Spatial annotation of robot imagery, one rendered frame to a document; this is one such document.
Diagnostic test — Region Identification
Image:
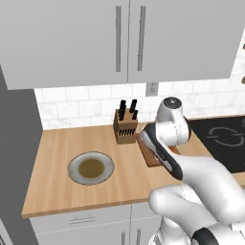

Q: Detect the wooden knife block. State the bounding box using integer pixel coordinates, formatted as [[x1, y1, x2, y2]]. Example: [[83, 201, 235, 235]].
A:
[[112, 108, 139, 145]]

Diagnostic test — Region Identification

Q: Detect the brown wooden cutting board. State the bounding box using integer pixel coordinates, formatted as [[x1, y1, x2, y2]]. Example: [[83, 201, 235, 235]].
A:
[[136, 131, 180, 167]]

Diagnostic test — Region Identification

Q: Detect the brown meat patty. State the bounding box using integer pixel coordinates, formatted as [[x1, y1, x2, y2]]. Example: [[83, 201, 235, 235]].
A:
[[78, 158, 106, 179]]

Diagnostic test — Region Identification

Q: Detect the grey round plate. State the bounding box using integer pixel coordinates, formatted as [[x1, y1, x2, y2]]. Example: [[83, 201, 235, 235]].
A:
[[67, 150, 116, 187]]

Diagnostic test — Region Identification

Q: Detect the narrow grey drawer front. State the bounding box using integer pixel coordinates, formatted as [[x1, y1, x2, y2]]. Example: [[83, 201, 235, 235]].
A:
[[130, 202, 163, 230]]

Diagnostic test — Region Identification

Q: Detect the wide grey drawer front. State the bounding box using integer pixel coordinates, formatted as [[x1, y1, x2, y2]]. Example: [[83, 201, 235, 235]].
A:
[[29, 204, 133, 235]]

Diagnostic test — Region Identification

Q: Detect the black hob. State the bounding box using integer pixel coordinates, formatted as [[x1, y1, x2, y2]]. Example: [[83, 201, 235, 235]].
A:
[[186, 116, 245, 175]]

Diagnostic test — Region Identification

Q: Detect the dark grey fridge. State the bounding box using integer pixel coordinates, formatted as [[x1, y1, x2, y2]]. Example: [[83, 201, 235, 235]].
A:
[[0, 65, 44, 245]]

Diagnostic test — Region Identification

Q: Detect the grey base cupboard door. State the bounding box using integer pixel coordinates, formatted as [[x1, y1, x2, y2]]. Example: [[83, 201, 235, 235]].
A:
[[34, 221, 132, 245], [129, 215, 165, 245]]

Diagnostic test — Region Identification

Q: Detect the black knife handle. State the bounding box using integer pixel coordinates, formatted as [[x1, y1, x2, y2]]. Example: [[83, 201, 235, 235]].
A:
[[128, 99, 139, 122], [118, 100, 127, 122]]

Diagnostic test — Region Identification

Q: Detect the grey wall socket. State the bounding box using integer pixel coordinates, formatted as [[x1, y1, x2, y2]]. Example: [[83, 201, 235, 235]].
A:
[[145, 81, 160, 98]]

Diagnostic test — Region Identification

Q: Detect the long grey cupboard handle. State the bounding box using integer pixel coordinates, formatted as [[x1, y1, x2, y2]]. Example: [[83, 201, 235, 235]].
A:
[[115, 5, 123, 73], [137, 5, 147, 72]]

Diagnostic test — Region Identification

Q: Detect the grey wall cupboard door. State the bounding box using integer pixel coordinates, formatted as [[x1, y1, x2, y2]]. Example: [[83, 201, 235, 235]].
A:
[[127, 0, 245, 84], [0, 0, 130, 91]]

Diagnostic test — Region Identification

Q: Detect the grey drawer handle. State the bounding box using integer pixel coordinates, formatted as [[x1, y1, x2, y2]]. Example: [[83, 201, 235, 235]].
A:
[[69, 214, 97, 226]]

